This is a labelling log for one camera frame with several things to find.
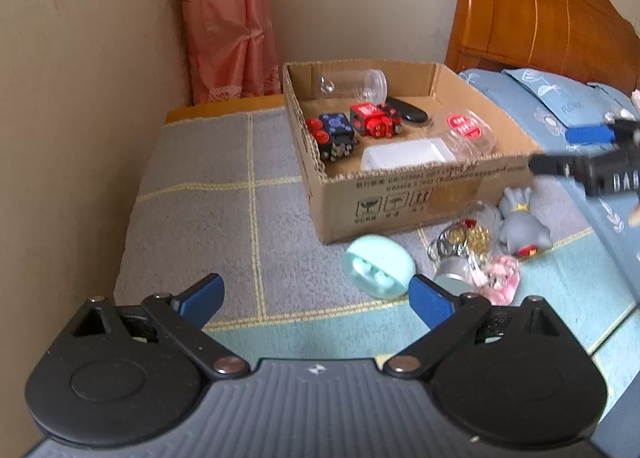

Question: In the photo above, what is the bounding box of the pink keychain charm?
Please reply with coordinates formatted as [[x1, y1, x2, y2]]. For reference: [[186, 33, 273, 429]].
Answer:
[[471, 254, 521, 306]]

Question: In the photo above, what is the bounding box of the mint green oval case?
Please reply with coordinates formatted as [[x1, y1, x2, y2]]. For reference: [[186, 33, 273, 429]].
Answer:
[[343, 235, 416, 300]]

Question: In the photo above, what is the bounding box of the grey cat toy car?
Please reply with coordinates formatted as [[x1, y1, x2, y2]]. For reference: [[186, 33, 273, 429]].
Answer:
[[498, 187, 552, 259]]

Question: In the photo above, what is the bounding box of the clear jar red label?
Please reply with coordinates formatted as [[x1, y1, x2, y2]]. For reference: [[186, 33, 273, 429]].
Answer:
[[433, 110, 497, 160]]

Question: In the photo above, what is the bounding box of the white frosted square container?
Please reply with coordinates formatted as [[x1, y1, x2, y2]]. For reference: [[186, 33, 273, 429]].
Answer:
[[360, 138, 456, 171]]

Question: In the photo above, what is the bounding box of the tall clear plastic jar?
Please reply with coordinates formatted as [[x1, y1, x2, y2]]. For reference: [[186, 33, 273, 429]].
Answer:
[[316, 69, 388, 105]]

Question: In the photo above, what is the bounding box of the blue floral pillow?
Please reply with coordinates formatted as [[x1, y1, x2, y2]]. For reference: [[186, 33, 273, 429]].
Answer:
[[503, 68, 639, 128]]

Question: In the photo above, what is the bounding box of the grey teal checked blanket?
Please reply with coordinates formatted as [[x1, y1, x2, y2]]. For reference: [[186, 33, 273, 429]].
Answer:
[[115, 109, 639, 383]]

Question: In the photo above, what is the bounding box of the wooden headboard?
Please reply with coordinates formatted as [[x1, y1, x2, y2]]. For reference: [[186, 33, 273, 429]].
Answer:
[[446, 0, 639, 94]]

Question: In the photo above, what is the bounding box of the brown cardboard box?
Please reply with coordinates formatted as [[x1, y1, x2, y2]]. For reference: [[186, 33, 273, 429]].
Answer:
[[282, 59, 540, 244]]

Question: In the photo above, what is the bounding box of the pink curtain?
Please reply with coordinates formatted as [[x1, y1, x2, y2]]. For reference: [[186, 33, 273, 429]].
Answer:
[[181, 0, 281, 104]]

